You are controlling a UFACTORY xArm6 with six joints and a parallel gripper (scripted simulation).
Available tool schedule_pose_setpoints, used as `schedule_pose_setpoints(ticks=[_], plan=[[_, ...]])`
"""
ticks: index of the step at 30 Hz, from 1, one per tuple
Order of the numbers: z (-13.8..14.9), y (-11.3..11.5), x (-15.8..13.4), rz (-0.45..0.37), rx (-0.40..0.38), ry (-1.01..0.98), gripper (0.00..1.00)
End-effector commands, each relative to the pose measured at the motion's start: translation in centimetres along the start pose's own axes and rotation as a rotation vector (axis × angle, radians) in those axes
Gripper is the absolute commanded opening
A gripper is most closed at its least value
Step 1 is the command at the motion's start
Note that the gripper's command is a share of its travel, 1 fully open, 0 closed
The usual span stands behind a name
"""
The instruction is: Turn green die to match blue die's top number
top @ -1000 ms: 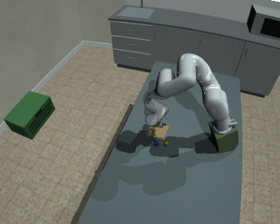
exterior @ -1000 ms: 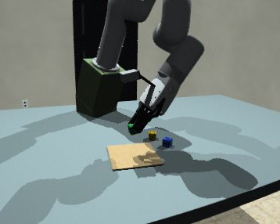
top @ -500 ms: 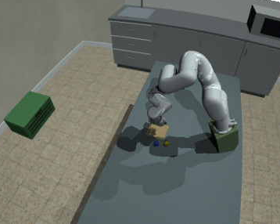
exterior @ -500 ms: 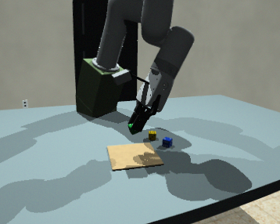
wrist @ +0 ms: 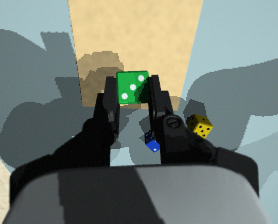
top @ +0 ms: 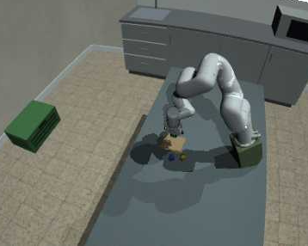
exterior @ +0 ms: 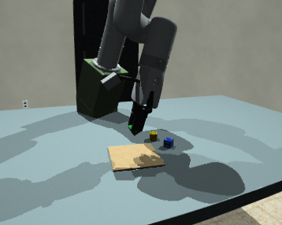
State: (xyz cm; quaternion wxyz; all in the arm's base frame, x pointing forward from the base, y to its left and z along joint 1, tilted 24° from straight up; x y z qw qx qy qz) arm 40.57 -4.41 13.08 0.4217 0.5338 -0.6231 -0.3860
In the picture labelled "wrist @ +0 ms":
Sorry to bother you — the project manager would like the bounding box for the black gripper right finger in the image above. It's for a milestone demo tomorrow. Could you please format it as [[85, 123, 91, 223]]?
[[148, 75, 260, 199]]

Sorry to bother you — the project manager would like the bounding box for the yellow die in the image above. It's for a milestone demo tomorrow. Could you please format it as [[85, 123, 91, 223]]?
[[187, 114, 213, 138]]

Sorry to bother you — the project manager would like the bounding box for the tan square mat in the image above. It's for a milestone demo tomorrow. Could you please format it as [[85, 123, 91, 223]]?
[[68, 0, 203, 111]]

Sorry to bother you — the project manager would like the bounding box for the blue die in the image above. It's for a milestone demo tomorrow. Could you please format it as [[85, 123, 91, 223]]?
[[145, 131, 160, 152]]

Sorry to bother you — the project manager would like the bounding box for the green die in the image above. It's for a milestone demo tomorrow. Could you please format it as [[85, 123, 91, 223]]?
[[116, 70, 150, 104]]

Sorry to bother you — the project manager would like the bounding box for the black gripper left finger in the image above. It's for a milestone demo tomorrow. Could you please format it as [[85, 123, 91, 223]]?
[[9, 76, 120, 207]]

